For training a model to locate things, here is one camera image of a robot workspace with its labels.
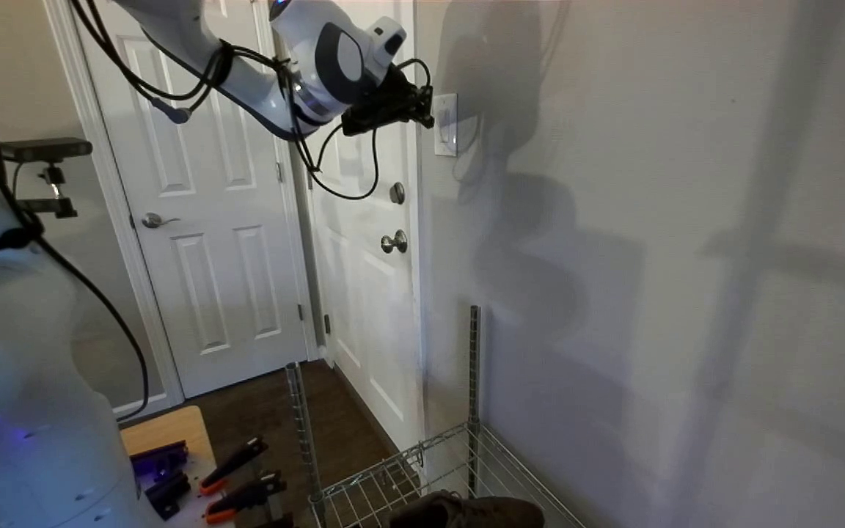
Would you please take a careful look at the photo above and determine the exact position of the silver lever door handle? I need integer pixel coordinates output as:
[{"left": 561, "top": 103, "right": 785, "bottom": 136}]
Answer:
[{"left": 138, "top": 212, "right": 181, "bottom": 235}]

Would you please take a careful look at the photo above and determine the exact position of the orange black clamp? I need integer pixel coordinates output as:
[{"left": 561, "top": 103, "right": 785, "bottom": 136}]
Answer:
[
  {"left": 198, "top": 470, "right": 291, "bottom": 528},
  {"left": 192, "top": 435, "right": 273, "bottom": 493}
]

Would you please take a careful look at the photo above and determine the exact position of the black base cable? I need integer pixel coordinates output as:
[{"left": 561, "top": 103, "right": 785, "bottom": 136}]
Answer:
[{"left": 0, "top": 20, "right": 151, "bottom": 422}]

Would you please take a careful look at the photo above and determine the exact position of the white panel door with deadbolt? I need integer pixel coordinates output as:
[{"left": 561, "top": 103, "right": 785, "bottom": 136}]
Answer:
[{"left": 285, "top": 0, "right": 427, "bottom": 455}]

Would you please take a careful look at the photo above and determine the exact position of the dark brown lumpy object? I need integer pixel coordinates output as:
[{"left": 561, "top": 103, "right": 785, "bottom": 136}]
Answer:
[{"left": 383, "top": 489, "right": 549, "bottom": 528}]

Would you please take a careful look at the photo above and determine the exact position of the metal wire shelf rack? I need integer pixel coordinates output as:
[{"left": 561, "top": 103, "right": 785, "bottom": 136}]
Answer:
[{"left": 280, "top": 301, "right": 591, "bottom": 528}]

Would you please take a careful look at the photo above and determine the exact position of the black camera bar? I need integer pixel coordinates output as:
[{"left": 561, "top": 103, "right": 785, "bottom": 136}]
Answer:
[{"left": 0, "top": 137, "right": 96, "bottom": 163}]

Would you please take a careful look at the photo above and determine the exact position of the purple black tool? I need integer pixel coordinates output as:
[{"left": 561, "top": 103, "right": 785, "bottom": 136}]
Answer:
[{"left": 129, "top": 441, "right": 192, "bottom": 493}]

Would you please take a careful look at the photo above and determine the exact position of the white panel door silver lever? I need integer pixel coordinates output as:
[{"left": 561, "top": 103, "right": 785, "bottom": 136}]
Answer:
[{"left": 71, "top": 0, "right": 319, "bottom": 401}]

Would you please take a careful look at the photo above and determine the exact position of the black small tool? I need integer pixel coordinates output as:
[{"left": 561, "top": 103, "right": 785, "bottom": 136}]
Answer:
[{"left": 144, "top": 471, "right": 195, "bottom": 521}]

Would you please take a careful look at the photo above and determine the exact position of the black looping wrist cable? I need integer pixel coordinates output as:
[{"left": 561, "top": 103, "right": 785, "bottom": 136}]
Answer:
[{"left": 280, "top": 55, "right": 436, "bottom": 204}]

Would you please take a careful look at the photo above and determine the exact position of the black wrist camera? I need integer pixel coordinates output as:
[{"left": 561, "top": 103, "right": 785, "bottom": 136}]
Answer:
[{"left": 341, "top": 103, "right": 383, "bottom": 137}]

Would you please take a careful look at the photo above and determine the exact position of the white wall light switch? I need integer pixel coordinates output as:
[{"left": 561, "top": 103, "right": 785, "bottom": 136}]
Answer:
[{"left": 430, "top": 90, "right": 461, "bottom": 160}]

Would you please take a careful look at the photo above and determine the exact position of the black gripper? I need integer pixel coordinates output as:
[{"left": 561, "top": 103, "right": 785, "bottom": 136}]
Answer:
[{"left": 341, "top": 64, "right": 436, "bottom": 137}]

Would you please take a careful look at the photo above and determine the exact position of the light wooden board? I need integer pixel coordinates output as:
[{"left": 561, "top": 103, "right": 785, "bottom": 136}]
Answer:
[{"left": 118, "top": 401, "right": 219, "bottom": 483}]

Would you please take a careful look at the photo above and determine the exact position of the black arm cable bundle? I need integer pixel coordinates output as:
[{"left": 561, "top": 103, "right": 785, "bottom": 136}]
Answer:
[{"left": 68, "top": 0, "right": 298, "bottom": 128}]

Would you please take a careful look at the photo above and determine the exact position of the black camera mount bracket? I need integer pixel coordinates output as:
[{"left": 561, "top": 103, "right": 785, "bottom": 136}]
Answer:
[{"left": 8, "top": 158, "right": 82, "bottom": 219}]

